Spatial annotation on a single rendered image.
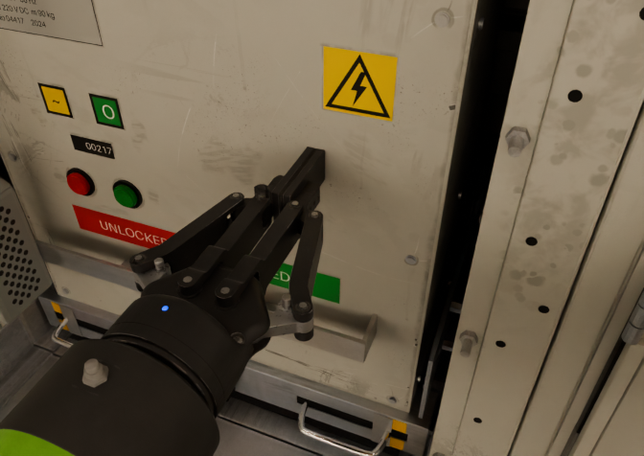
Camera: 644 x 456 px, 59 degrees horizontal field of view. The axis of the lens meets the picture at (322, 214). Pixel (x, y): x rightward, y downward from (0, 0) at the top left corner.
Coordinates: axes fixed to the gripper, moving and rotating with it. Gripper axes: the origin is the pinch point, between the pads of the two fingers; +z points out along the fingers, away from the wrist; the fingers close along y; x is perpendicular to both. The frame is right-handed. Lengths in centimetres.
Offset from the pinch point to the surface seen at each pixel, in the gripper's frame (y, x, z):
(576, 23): 16.7, 15.2, -0.5
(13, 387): -39, -38, -7
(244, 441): -7.4, -38.2, -2.3
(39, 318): -41, -35, 2
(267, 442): -4.7, -38.2, -1.4
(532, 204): 17.0, 3.1, -0.5
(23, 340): -41, -35, -1
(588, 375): 24.5, -11.6, -0.5
